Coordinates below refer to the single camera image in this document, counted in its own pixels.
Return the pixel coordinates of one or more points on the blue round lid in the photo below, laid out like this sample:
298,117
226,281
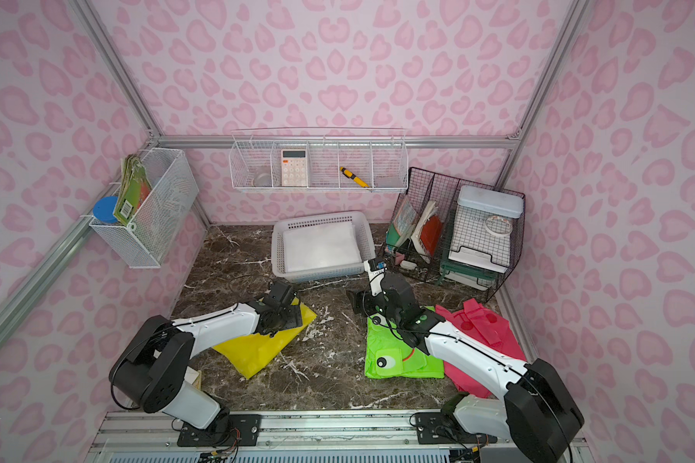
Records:
104,210

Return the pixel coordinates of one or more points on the white tape roll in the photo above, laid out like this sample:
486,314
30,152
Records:
498,226

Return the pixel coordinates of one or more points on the light blue lidded box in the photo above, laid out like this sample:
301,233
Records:
493,202

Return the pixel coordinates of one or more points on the green folder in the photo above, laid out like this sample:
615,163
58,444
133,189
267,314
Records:
402,224

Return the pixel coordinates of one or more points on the pink calculator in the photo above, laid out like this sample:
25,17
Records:
294,168

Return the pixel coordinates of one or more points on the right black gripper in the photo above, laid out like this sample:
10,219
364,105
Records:
368,301

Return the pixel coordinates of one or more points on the white mesh wall basket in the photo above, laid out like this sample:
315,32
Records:
146,239

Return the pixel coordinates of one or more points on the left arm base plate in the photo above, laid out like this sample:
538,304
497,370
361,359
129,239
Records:
225,431

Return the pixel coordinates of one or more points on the white plastic basket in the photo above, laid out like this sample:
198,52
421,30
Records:
363,236

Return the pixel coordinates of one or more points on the red book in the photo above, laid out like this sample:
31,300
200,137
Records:
427,232

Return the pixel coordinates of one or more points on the white flat box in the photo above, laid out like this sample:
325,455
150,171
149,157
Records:
472,245

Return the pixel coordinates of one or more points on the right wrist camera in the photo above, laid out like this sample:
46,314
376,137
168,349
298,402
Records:
376,270

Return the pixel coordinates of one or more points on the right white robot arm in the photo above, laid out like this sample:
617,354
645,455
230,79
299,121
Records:
535,410

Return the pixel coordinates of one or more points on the yellow utility knife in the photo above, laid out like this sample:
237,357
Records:
354,177

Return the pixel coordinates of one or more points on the green frog raincoat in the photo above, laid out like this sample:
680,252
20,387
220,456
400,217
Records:
388,356

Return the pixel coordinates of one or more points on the white wire wall shelf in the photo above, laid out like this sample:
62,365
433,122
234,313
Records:
378,156

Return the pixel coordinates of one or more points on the green zip pouch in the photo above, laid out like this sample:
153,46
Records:
471,276

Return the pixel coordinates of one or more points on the white eraser block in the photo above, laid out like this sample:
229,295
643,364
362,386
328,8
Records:
407,265

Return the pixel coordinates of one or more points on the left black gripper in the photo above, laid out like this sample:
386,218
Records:
292,315

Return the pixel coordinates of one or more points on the pink raincoat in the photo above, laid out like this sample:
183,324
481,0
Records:
483,325

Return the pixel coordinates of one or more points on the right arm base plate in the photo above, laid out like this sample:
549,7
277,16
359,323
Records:
434,428

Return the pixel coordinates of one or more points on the clear tape roll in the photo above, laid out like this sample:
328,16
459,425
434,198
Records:
262,179

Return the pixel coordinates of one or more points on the yellow raincoat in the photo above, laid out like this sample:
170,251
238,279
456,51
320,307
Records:
251,354

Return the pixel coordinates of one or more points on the black wire desk organizer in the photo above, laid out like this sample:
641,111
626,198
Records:
451,231

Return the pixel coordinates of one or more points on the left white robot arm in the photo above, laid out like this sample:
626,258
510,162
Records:
151,370

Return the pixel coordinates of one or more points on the green card pack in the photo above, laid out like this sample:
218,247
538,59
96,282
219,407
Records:
134,190

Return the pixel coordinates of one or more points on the aluminium rail front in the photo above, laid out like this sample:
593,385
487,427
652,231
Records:
292,436

